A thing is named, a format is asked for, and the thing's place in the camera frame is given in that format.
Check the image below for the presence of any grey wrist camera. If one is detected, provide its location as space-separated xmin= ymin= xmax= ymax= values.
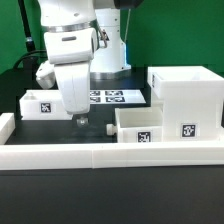
xmin=36 ymin=61 xmax=55 ymax=89

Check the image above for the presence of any black cable to robot base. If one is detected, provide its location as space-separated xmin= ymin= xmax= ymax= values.
xmin=13 ymin=49 xmax=48 ymax=70

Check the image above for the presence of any white sheet with fiducial markers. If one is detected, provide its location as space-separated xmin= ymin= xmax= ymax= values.
xmin=90 ymin=89 xmax=145 ymax=104

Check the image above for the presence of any white front drawer box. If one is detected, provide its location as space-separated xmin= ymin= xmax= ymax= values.
xmin=106 ymin=107 xmax=163 ymax=143

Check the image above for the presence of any black pole with clamp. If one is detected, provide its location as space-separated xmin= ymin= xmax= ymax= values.
xmin=17 ymin=0 xmax=40 ymax=70

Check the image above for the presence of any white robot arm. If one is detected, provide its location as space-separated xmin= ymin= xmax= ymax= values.
xmin=36 ymin=0 xmax=144 ymax=126

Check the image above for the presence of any white drawer cabinet housing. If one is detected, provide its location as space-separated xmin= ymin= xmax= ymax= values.
xmin=148 ymin=66 xmax=224 ymax=141

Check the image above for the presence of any white rear drawer box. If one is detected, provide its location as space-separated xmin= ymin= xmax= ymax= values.
xmin=19 ymin=90 xmax=72 ymax=120

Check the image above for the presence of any white U-shaped border frame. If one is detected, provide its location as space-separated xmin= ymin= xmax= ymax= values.
xmin=0 ymin=113 xmax=224 ymax=170

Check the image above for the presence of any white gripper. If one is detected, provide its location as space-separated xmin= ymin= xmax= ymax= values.
xmin=54 ymin=61 xmax=90 ymax=127

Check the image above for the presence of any white drawer box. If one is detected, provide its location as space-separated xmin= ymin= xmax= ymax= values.
xmin=19 ymin=90 xmax=72 ymax=120
xmin=106 ymin=107 xmax=163 ymax=143

